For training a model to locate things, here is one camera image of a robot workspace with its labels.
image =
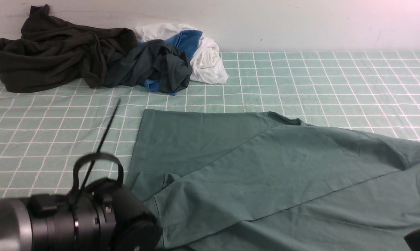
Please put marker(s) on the green long-sleeve top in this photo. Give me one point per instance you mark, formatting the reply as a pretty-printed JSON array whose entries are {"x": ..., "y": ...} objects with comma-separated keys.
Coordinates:
[{"x": 263, "y": 182}]

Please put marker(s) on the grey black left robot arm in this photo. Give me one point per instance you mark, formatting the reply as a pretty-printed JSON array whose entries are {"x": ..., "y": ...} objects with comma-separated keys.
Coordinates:
[{"x": 107, "y": 216}]

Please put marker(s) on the white crumpled garment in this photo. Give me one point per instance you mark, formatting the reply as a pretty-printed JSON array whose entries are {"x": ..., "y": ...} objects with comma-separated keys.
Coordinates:
[{"x": 206, "y": 62}]

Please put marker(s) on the dark teal crumpled garment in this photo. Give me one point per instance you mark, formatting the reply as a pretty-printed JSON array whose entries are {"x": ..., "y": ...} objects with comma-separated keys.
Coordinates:
[{"x": 135, "y": 67}]

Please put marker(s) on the blue crumpled garment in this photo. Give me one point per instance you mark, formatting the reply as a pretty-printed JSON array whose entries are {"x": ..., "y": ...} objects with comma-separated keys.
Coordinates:
[{"x": 187, "y": 42}]

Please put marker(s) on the dark olive crumpled garment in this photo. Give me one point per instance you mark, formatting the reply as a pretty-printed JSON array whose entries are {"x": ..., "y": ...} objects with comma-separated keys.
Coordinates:
[{"x": 52, "y": 52}]

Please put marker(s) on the green checkered table cloth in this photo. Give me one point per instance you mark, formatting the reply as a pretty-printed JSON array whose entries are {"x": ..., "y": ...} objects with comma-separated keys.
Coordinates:
[{"x": 42, "y": 134}]

